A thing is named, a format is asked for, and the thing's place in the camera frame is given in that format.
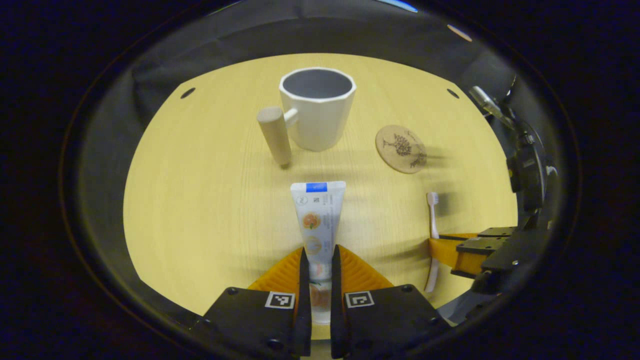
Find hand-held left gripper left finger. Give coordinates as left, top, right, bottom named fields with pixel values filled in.
left=189, top=246, right=313, bottom=359

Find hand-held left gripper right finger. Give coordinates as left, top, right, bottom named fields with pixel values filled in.
left=329, top=243, right=454, bottom=360

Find white toothbrush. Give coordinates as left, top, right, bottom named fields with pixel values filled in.
left=424, top=192, right=442, bottom=293

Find white toothpaste tube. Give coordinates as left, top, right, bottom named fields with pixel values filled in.
left=290, top=181, right=347, bottom=325

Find round cork coaster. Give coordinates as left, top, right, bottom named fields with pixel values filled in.
left=375, top=125, right=428, bottom=175

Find white cup with wooden handle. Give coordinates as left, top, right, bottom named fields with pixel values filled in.
left=256, top=67, right=357, bottom=168

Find light wooden desktop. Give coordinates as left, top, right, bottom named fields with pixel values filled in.
left=122, top=52, right=518, bottom=341

